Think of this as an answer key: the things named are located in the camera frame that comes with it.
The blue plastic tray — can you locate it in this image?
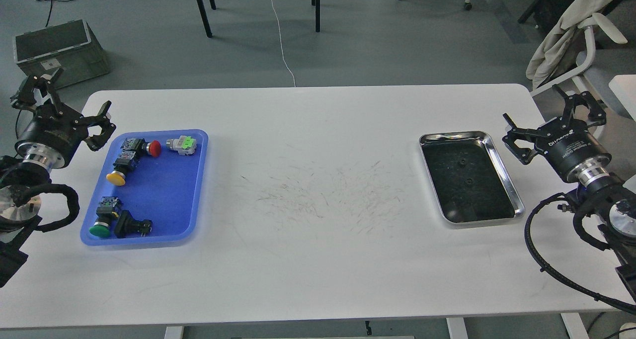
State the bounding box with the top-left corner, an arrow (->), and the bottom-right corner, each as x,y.
79,129 -> 209,248

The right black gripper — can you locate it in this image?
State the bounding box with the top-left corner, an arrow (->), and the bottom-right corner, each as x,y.
502,85 -> 612,183

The grey green switch module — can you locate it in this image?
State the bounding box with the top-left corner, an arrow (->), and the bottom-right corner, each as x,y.
165,135 -> 198,156

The black table leg pair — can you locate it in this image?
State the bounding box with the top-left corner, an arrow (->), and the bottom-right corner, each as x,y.
311,0 -> 321,33

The white office chair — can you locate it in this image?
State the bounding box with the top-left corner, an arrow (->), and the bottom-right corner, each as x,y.
531,12 -> 636,121

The black selector switch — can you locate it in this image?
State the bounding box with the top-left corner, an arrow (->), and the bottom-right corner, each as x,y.
114,210 -> 153,239

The white floor cable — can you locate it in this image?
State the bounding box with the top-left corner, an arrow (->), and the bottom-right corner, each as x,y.
267,0 -> 297,87

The green push button switch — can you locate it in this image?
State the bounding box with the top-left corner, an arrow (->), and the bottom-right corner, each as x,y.
88,196 -> 123,239

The yellow push button switch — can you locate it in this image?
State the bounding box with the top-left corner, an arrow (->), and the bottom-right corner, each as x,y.
105,150 -> 138,186

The red push button switch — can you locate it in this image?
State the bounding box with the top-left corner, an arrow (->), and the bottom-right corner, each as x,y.
121,138 -> 161,159

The silver metal tray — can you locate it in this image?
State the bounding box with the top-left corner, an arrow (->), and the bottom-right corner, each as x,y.
419,131 -> 525,227

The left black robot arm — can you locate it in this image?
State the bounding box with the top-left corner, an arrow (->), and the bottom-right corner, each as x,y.
0,69 -> 116,286

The beige cloth on chair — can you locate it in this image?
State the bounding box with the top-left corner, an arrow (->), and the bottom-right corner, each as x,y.
526,0 -> 613,90

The grey plastic crate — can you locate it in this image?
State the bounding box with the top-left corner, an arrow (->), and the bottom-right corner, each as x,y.
13,19 -> 111,89

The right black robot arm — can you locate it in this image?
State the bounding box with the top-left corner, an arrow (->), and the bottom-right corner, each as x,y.
502,85 -> 636,314

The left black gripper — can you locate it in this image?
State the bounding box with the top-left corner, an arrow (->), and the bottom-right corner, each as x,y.
10,69 -> 116,169

